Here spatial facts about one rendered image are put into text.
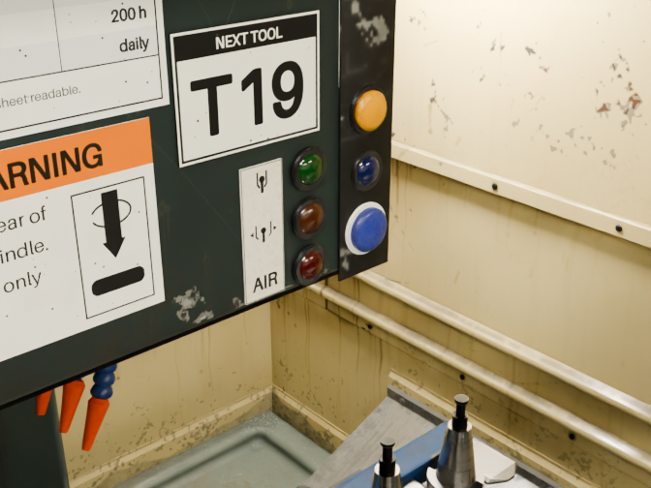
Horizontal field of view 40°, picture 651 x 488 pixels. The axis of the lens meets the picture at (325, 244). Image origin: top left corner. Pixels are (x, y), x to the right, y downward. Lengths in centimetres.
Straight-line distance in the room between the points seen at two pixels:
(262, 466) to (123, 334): 158
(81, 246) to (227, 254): 9
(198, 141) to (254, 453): 166
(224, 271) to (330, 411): 149
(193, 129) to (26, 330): 13
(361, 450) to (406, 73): 71
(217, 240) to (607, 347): 98
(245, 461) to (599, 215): 107
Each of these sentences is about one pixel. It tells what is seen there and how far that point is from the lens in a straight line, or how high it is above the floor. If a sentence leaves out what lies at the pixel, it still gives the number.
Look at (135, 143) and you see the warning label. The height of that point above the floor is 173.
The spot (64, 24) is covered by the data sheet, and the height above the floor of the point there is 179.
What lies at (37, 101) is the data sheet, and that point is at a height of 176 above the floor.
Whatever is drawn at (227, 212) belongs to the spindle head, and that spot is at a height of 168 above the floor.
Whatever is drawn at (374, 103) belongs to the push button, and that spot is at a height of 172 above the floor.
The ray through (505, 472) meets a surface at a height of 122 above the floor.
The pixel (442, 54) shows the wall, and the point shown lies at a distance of 147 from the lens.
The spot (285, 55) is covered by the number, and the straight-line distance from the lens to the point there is 51.
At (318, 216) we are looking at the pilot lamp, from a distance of 55.
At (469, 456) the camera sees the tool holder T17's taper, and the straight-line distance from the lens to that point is 100.
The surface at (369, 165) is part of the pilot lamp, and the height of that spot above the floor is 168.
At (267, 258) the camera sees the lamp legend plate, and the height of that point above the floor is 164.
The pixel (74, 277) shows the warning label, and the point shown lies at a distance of 47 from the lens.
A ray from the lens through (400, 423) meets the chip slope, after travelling 176.
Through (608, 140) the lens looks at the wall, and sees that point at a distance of 131.
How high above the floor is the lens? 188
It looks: 25 degrees down
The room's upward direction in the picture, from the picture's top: straight up
